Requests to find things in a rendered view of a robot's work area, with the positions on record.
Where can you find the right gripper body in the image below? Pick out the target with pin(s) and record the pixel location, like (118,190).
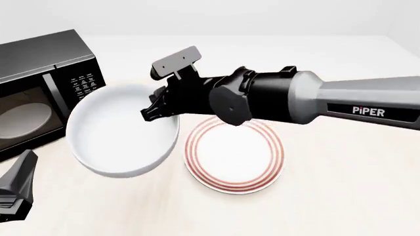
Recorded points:
(190,98)

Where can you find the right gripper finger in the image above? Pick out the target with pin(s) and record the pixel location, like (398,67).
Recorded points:
(160,109)
(158,94)

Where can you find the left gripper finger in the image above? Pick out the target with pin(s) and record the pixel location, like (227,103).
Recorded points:
(23,172)

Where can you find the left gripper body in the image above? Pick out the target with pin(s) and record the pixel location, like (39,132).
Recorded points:
(11,206)

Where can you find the white bowl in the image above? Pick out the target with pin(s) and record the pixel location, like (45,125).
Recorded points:
(115,137)

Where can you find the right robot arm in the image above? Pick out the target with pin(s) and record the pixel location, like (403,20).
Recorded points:
(295,98)

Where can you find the flat grey plate on stalk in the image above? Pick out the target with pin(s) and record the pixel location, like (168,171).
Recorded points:
(175,59)

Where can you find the round microwave turntable plate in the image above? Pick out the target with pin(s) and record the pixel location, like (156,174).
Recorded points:
(23,120)

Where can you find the white plate with red rings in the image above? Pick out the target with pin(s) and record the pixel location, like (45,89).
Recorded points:
(233,157)

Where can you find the black microwave oven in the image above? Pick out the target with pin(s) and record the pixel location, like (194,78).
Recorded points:
(36,56)

